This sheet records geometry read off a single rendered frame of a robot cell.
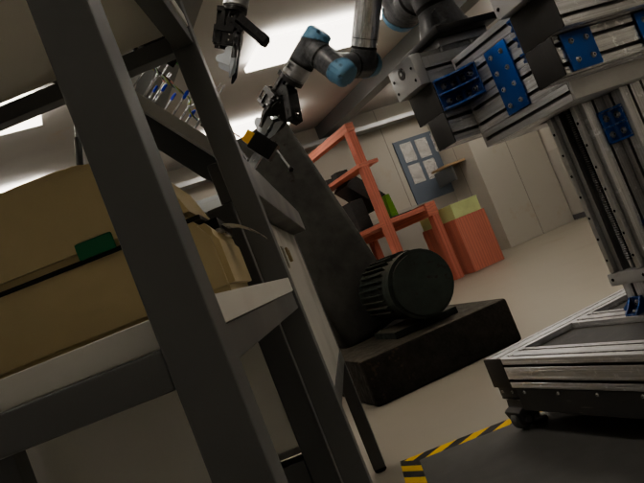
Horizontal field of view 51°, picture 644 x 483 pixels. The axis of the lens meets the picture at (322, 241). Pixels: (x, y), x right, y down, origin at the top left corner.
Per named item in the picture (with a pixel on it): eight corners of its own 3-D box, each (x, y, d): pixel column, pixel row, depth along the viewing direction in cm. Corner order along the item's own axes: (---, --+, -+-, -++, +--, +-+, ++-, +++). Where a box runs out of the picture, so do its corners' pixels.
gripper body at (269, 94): (273, 109, 204) (293, 74, 200) (287, 123, 199) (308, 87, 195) (254, 102, 199) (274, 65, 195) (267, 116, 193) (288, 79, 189)
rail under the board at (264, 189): (306, 230, 221) (298, 211, 221) (255, 192, 103) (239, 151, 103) (289, 236, 221) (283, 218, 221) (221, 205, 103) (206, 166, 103)
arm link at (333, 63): (370, 62, 188) (342, 43, 192) (345, 64, 180) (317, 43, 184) (358, 87, 192) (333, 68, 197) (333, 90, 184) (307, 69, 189)
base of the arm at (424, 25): (453, 41, 210) (441, 12, 210) (480, 18, 196) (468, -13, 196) (414, 53, 204) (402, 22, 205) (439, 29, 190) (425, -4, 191)
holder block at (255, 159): (277, 193, 159) (300, 157, 159) (233, 166, 159) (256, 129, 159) (279, 195, 163) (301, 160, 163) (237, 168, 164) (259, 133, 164)
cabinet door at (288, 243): (341, 349, 215) (295, 234, 217) (338, 379, 160) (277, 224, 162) (333, 352, 215) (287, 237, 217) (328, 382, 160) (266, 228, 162)
